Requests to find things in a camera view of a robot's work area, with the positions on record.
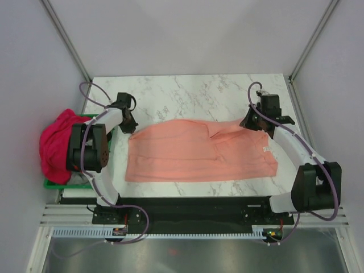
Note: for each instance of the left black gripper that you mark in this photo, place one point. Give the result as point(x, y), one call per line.
point(131, 128)

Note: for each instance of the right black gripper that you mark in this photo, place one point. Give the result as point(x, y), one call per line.
point(247, 123)

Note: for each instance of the peach t shirt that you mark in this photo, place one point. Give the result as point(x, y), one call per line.
point(186, 150)

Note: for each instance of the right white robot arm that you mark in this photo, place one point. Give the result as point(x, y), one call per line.
point(317, 185)

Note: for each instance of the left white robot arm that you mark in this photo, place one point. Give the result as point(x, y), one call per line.
point(88, 146)

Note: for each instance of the magenta t shirt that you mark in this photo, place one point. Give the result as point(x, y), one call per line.
point(53, 146)

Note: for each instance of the green plastic bin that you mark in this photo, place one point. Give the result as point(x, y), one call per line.
point(71, 166)

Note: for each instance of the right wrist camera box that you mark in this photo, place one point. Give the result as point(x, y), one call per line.
point(270, 105)

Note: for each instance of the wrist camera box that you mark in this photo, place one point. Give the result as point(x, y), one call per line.
point(126, 100)
point(270, 105)

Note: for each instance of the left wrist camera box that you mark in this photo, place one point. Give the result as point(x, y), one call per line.
point(126, 100)

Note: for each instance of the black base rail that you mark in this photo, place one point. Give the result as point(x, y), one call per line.
point(191, 214)

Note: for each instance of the white slotted cable duct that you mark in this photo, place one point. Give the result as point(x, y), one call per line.
point(114, 233)

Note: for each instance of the right aluminium frame post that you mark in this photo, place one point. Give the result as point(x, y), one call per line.
point(327, 14)

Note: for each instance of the aluminium frame post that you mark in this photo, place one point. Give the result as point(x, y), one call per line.
point(327, 14)
point(56, 22)

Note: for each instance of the left aluminium frame post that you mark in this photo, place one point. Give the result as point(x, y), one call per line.
point(56, 22)

